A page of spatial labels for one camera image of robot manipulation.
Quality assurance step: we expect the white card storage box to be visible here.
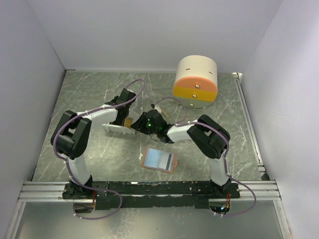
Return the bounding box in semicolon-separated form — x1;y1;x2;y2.
103;110;139;134

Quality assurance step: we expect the pink leather card holder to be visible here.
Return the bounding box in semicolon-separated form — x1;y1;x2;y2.
141;147;178;174

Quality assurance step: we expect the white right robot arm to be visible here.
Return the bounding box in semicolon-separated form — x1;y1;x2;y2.
131;110;231;198

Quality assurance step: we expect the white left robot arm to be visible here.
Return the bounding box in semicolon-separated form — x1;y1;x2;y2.
51;88;139;199

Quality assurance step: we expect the gold card stack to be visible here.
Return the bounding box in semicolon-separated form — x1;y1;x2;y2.
123;118;132;127

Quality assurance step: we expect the round white drawer cabinet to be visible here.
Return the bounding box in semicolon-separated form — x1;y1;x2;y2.
172;55;218;109

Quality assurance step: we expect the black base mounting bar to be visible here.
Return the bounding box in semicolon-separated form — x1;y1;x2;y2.
62;181;240;210

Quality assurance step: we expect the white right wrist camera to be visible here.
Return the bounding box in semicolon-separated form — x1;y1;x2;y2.
151;104;162;114

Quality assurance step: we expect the aluminium right side rail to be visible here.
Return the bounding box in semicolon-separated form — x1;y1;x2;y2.
232;72;270;181

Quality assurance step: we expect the aluminium rail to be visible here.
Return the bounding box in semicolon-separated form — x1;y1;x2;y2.
232;72;270;181
18;181;282;202

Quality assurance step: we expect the aluminium front rail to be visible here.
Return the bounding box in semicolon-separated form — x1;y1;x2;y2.
18;181;282;202

